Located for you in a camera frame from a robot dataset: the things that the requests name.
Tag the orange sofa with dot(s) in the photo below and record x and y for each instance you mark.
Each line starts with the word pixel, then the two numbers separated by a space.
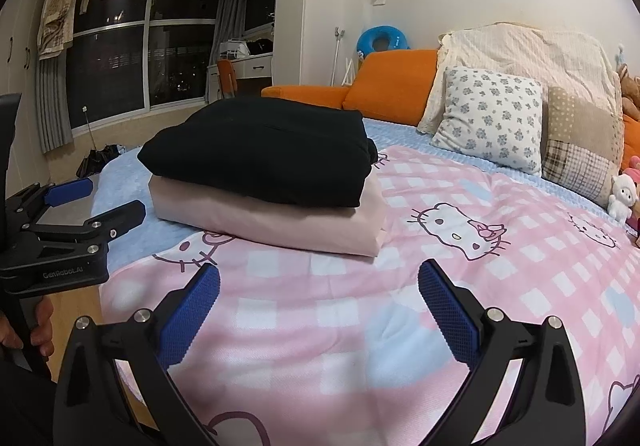
pixel 390 86

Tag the brown teddy bear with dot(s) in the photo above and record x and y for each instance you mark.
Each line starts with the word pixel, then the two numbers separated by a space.
pixel 631 91

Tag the orange chair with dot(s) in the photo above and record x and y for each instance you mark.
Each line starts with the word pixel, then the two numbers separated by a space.
pixel 226 76

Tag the white desk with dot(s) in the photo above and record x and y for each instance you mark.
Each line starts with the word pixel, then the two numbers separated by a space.
pixel 255 68

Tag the large window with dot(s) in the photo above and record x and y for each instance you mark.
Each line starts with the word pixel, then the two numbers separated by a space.
pixel 115 61

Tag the grey curtain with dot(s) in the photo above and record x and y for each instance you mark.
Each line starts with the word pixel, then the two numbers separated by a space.
pixel 55 106
pixel 230 16

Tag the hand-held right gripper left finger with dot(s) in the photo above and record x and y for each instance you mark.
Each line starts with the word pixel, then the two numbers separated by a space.
pixel 192 316

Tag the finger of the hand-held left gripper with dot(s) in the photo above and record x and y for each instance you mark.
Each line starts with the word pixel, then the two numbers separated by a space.
pixel 117 221
pixel 67 192

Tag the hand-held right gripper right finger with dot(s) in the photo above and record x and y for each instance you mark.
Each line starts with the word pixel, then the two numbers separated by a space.
pixel 447 321

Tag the person's left hand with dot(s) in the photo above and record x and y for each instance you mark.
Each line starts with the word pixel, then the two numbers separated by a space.
pixel 44 326

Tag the orange cushion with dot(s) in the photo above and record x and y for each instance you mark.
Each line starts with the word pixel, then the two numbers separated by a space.
pixel 631 141

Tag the black umbrella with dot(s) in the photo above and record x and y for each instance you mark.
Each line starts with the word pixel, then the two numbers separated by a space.
pixel 97 161

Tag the beige patchwork pillow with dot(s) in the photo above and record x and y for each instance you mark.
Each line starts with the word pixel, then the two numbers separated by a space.
pixel 580 146

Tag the white floral pillow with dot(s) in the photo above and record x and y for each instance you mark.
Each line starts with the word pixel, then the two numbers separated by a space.
pixel 490 121

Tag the black garment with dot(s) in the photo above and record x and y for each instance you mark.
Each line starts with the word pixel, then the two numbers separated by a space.
pixel 260 151

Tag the pink plush toy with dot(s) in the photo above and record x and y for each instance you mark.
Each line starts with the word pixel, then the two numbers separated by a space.
pixel 632 174

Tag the person's clothed body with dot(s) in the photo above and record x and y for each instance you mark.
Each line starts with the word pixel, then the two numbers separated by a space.
pixel 25 406

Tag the folded pink garment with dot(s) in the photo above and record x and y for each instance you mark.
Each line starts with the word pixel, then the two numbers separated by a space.
pixel 280 226

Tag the black bag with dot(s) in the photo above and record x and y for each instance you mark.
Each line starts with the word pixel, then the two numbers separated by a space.
pixel 259 47

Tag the white desk appliance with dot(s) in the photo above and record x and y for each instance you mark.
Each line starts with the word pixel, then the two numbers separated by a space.
pixel 234 50

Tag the large cream striped pillow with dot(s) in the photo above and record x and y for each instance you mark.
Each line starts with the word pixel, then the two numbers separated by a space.
pixel 540 56

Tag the white plush toy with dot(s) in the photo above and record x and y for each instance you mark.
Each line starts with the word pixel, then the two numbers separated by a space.
pixel 622 196

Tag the pink cat printed blanket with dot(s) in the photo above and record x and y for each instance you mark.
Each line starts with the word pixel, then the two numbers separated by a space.
pixel 350 301

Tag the white pole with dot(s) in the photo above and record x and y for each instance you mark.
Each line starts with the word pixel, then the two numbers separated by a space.
pixel 334 61

